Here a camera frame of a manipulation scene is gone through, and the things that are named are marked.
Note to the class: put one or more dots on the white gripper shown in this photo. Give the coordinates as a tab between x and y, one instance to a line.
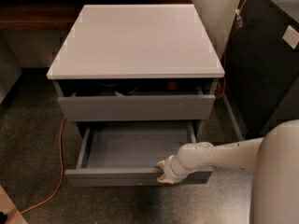
169	170

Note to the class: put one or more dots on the grey drawer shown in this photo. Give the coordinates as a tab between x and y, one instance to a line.
138	107
126	153

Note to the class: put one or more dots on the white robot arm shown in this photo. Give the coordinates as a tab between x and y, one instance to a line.
273	160

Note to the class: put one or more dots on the orange round object in drawer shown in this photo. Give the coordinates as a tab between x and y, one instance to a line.
173	85

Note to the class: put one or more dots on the grey top drawer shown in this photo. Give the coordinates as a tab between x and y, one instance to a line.
138	107

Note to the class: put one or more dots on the grey drawer cabinet white top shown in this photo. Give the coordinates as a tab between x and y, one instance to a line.
125	50

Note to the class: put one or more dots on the black cabinet at right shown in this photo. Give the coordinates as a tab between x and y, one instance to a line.
261	69

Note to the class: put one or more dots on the light wooden board corner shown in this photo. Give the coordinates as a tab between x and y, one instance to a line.
8	207

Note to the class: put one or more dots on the dark wooden shelf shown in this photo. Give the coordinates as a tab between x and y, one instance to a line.
55	15

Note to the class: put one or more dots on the white wall socket plate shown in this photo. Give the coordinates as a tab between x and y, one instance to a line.
291	37

